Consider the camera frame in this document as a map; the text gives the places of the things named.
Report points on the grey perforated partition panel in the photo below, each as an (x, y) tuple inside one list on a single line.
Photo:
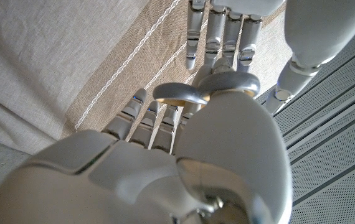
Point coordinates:
[(336, 155)]

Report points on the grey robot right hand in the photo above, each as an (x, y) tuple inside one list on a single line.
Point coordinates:
[(118, 180)]

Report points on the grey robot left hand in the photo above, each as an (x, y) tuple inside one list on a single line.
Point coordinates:
[(314, 31)]

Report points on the beige striped curtain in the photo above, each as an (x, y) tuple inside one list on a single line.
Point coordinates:
[(71, 62)]

